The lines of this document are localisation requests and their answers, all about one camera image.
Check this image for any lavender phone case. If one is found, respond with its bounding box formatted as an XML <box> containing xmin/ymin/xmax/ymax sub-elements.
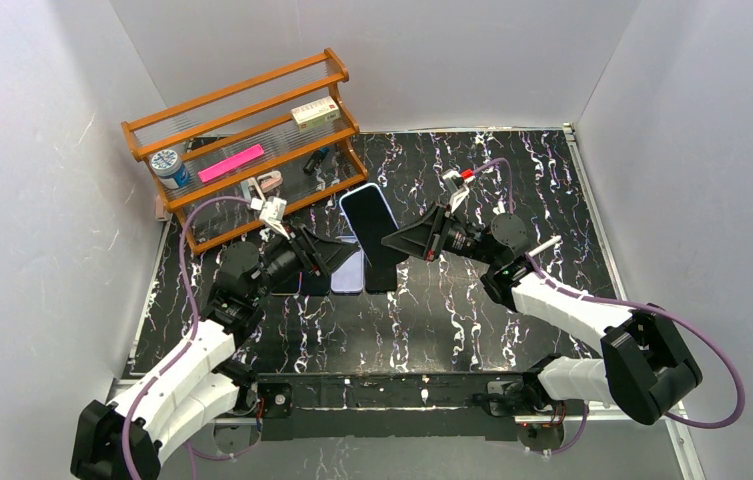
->
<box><xmin>330</xmin><ymin>251</ymin><xmax>365</xmax><ymax>295</ymax></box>

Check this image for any black phone case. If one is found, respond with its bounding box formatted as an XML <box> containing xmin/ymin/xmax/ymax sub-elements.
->
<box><xmin>364</xmin><ymin>257</ymin><xmax>397</xmax><ymax>294</ymax></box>

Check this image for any light blue phone case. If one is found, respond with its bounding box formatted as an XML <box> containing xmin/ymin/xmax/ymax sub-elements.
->
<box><xmin>338</xmin><ymin>183</ymin><xmax>400</xmax><ymax>260</ymax></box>

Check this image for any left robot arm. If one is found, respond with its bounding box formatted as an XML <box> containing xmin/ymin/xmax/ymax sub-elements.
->
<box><xmin>70</xmin><ymin>227</ymin><xmax>359</xmax><ymax>479</ymax></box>

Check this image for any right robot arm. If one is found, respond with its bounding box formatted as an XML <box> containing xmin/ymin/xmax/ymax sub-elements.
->
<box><xmin>381</xmin><ymin>205</ymin><xmax>703</xmax><ymax>425</ymax></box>

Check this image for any pink teal stapler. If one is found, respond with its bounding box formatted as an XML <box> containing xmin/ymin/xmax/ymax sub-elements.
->
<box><xmin>240</xmin><ymin>170</ymin><xmax>283</xmax><ymax>208</ymax></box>

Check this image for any dark marker pen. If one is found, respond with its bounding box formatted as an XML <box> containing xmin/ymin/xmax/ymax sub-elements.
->
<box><xmin>302</xmin><ymin>147</ymin><xmax>329</xmax><ymax>175</ymax></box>

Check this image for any white marker pen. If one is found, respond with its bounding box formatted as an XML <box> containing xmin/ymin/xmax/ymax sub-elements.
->
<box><xmin>527</xmin><ymin>235</ymin><xmax>562</xmax><ymax>258</ymax></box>

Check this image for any orange wooden shelf rack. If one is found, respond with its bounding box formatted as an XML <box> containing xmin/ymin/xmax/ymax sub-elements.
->
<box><xmin>121</xmin><ymin>48</ymin><xmax>369</xmax><ymax>253</ymax></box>

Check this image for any pink flat bar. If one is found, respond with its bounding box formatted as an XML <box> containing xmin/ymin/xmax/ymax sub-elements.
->
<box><xmin>198</xmin><ymin>144</ymin><xmax>265</xmax><ymax>183</ymax></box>

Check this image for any white small box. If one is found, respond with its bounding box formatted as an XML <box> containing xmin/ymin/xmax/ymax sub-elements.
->
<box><xmin>290</xmin><ymin>96</ymin><xmax>341</xmax><ymax>131</ymax></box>

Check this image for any blue white jar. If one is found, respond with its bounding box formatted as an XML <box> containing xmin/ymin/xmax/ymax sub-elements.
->
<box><xmin>148</xmin><ymin>149</ymin><xmax>190</xmax><ymax>190</ymax></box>

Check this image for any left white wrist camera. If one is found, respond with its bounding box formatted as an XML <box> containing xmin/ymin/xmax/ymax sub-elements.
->
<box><xmin>249</xmin><ymin>196</ymin><xmax>289</xmax><ymax>238</ymax></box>

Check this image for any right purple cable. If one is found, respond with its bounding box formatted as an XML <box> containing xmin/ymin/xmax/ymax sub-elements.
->
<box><xmin>462</xmin><ymin>157</ymin><xmax>746</xmax><ymax>456</ymax></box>

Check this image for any purple cable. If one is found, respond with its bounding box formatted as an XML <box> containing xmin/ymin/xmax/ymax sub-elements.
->
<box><xmin>462</xmin><ymin>157</ymin><xmax>746</xmax><ymax>456</ymax></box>
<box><xmin>120</xmin><ymin>195</ymin><xmax>268</xmax><ymax>480</ymax></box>

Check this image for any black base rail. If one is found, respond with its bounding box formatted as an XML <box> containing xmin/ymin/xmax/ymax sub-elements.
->
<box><xmin>213</xmin><ymin>370</ymin><xmax>566</xmax><ymax>458</ymax></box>

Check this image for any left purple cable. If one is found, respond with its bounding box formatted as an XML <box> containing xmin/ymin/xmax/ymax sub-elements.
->
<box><xmin>120</xmin><ymin>195</ymin><xmax>268</xmax><ymax>480</ymax></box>

